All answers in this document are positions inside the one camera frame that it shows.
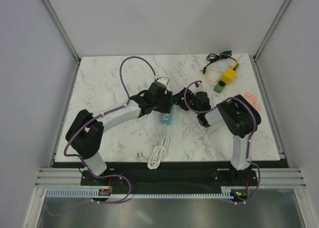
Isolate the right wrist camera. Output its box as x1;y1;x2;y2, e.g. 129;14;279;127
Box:
194;82;203;93

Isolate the green power strip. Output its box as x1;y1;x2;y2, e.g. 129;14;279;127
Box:
214;61;239;94

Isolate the aluminium frame post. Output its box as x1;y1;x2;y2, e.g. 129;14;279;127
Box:
41;0;81;65
252;0;293;63

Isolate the left aluminium frame post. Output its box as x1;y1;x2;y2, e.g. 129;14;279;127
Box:
41;0;81;65

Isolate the black coiled cable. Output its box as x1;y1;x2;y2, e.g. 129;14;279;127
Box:
202;50;233;74

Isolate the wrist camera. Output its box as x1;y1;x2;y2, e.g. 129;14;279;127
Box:
156;77;169;88
194;82;203;93

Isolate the white slotted cable duct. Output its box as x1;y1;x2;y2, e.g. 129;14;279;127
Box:
45;187;235;199

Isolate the white coiled power cord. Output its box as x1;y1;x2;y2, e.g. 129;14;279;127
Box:
136;124;171;170

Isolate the yellow cube socket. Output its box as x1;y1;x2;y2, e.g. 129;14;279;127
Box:
220;67;236;84

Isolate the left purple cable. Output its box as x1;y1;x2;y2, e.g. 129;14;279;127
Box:
63;56;158;179

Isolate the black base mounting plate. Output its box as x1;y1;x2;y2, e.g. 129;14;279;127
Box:
81;162;258;194

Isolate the pink cube socket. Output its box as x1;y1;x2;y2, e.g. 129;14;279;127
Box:
243;92;261;112

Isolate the teal power strip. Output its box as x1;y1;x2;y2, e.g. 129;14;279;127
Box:
159;105;174;125

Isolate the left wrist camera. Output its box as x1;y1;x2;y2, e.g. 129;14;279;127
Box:
156;77;169;88

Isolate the right aluminium frame post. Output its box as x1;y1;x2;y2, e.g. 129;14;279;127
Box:
252;0;293;63

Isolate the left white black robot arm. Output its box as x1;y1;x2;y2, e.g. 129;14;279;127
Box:
64;77;172;185

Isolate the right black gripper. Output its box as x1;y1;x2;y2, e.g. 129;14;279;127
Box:
171;87;200;115

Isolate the beige thin cable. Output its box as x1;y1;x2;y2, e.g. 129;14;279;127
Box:
204;54;244;85

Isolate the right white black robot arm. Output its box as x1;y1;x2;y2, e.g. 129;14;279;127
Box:
172;88;261;185

